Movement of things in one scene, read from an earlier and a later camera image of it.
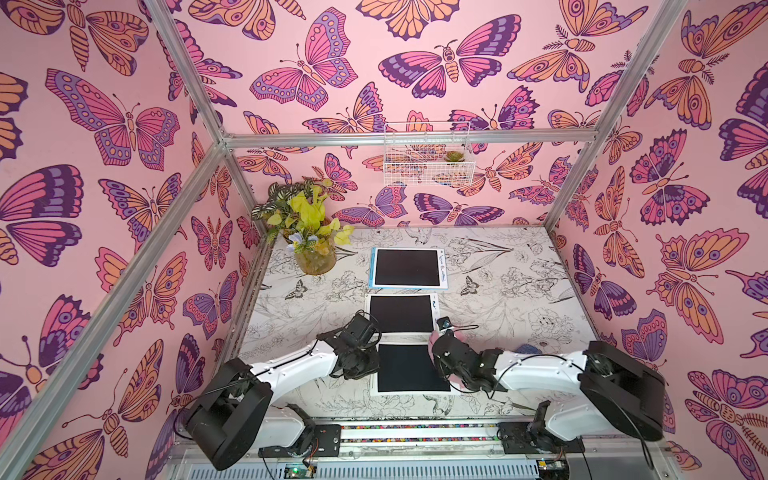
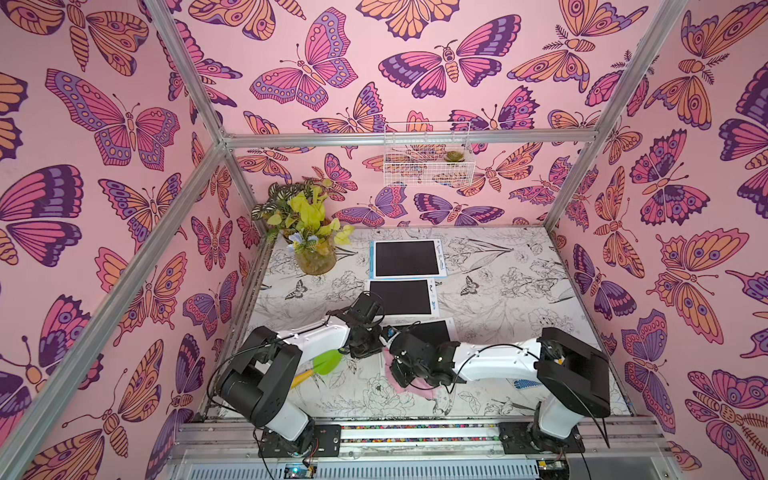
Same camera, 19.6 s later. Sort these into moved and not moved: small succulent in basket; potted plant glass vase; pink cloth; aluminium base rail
Moved: pink cloth
Not moved: small succulent in basket; aluminium base rail; potted plant glass vase
